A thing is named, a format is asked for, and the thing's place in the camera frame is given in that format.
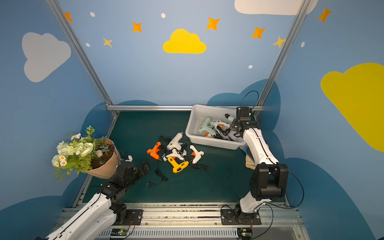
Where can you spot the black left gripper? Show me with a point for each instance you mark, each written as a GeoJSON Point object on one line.
{"type": "Point", "coordinates": [137, 169]}

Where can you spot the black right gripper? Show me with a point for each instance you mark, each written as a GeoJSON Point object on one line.
{"type": "Point", "coordinates": [235, 126]}

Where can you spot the white glue gun orange trigger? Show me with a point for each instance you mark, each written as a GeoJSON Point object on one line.
{"type": "Point", "coordinates": [220, 125]}

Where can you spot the light mint glue gun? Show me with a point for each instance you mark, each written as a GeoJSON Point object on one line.
{"type": "Point", "coordinates": [206, 128]}

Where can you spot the yellow glue gun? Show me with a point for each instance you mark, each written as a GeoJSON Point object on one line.
{"type": "Point", "coordinates": [177, 168]}

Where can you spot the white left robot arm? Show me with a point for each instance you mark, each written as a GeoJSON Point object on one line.
{"type": "Point", "coordinates": [105, 208]}

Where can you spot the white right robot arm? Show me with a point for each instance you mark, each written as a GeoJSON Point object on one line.
{"type": "Point", "coordinates": [269, 179]}

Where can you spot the white plastic storage box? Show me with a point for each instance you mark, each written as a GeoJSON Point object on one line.
{"type": "Point", "coordinates": [225, 140]}

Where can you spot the potted artificial flower plant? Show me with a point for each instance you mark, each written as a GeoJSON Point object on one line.
{"type": "Point", "coordinates": [87, 154]}

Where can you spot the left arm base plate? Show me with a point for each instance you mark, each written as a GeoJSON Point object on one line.
{"type": "Point", "coordinates": [129, 216]}

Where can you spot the right aluminium frame post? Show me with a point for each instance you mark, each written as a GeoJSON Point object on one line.
{"type": "Point", "coordinates": [291, 36]}

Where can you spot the aluminium frame post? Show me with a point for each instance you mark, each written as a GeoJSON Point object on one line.
{"type": "Point", "coordinates": [75, 42]}
{"type": "Point", "coordinates": [291, 36]}

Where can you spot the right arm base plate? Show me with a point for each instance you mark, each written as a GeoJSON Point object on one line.
{"type": "Point", "coordinates": [237, 217]}

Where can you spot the left aluminium frame post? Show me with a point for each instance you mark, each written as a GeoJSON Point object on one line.
{"type": "Point", "coordinates": [75, 42]}

